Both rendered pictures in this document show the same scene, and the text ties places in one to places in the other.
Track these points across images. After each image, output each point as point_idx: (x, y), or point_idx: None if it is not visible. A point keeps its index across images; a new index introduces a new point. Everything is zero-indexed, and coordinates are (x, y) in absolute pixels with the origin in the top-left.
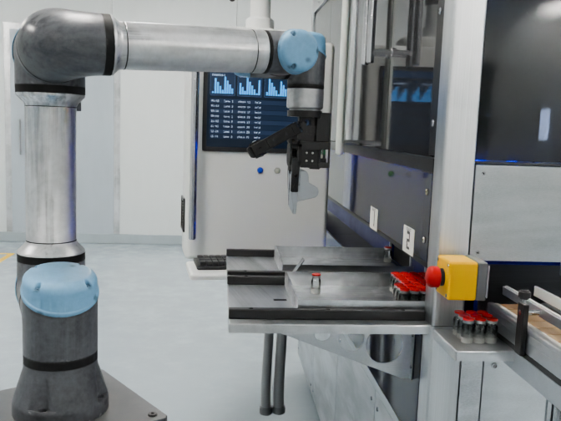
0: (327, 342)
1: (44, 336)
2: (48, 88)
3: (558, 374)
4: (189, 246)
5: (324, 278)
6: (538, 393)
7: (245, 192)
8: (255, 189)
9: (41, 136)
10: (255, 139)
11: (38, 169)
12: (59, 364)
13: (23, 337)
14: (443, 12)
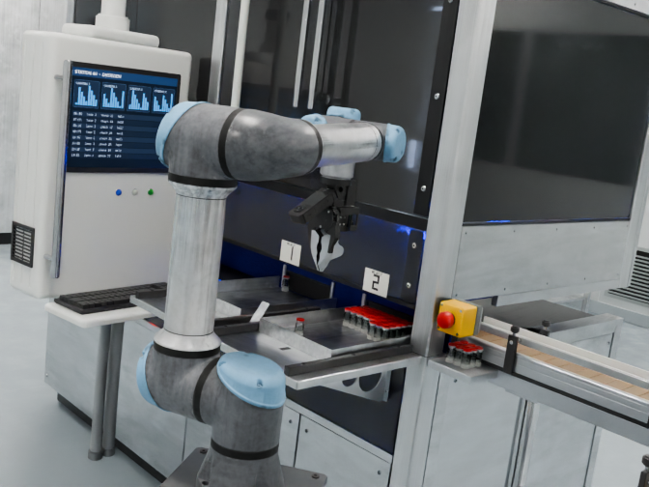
0: (334, 382)
1: (264, 427)
2: (227, 183)
3: (555, 385)
4: (42, 284)
5: (289, 320)
6: (474, 396)
7: (102, 217)
8: (113, 214)
9: (210, 230)
10: (116, 157)
11: (204, 263)
12: (271, 450)
13: (234, 432)
14: (442, 99)
